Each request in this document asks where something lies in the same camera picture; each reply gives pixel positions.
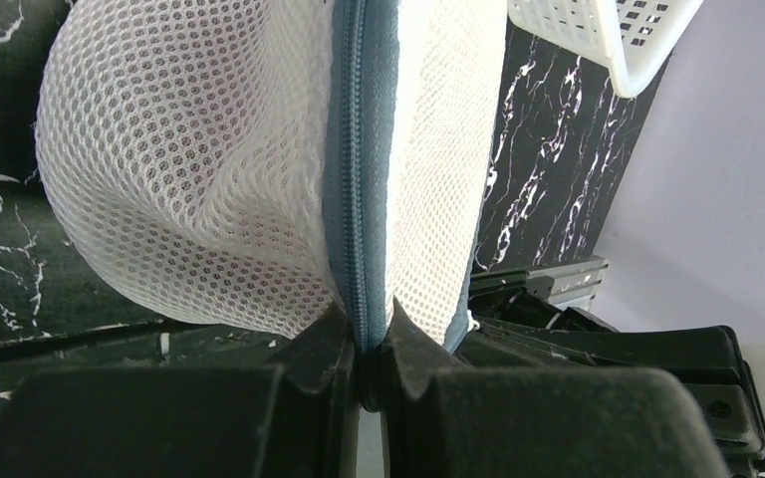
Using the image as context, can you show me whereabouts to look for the aluminium side rail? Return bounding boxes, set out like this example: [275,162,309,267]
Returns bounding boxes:
[468,256,610,313]

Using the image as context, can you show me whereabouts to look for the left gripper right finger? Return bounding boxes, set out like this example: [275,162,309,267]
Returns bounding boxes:
[359,309,728,477]

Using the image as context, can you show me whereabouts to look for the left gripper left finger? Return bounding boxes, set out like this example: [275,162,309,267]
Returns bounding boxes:
[0,307,359,477]

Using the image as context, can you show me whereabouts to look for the white mesh bag blue zipper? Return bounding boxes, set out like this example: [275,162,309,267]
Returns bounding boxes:
[35,1,507,353]

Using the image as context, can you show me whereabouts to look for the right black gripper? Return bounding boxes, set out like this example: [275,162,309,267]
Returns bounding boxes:
[461,290,765,473]

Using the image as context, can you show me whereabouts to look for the white plastic basket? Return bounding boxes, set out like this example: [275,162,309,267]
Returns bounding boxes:
[507,0,703,99]

